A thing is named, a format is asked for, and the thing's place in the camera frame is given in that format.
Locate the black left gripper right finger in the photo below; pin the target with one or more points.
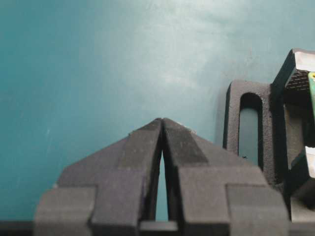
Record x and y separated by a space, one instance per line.
219 193

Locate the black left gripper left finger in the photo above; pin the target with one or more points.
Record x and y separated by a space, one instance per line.
106 193

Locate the green circuit board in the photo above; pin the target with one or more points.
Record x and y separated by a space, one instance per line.
311 78

